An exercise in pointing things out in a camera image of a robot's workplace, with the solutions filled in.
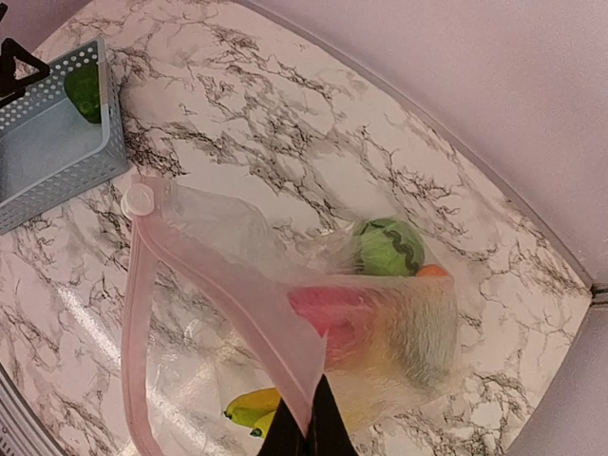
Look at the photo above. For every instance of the orange toy fruit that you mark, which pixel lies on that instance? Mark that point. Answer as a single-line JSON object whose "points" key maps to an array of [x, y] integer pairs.
{"points": [[432, 270]]}

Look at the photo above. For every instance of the front aluminium frame rail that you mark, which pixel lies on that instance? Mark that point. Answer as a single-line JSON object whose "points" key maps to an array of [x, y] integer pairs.
{"points": [[22, 433]]}

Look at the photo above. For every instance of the green watermelon ball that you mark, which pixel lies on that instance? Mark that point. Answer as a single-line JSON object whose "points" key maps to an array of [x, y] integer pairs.
{"points": [[387, 247]]}

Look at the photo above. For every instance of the green orange mango toy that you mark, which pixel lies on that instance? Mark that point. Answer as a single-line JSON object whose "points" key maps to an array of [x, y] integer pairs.
{"points": [[416, 324]]}

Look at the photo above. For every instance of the clear zip top bag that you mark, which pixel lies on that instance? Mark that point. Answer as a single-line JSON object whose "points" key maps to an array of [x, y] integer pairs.
{"points": [[206, 318]]}

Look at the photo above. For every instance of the red apple toy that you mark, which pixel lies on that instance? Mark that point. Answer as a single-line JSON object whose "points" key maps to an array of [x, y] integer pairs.
{"points": [[341, 315]]}

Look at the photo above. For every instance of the green bell pepper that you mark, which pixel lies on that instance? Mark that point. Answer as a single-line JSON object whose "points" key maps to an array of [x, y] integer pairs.
{"points": [[82, 89]]}

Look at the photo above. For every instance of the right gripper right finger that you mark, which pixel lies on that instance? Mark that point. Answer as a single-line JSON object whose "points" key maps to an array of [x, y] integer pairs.
{"points": [[327, 435]]}

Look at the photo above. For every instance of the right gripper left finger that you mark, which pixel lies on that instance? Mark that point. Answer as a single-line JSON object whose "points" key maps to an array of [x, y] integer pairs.
{"points": [[284, 437]]}

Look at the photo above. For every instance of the yellow banana bunch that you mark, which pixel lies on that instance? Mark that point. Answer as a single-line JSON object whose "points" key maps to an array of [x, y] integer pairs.
{"points": [[254, 410]]}

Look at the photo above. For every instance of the grey perforated plastic basket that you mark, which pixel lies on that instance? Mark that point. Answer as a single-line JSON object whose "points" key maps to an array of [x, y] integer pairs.
{"points": [[49, 152]]}

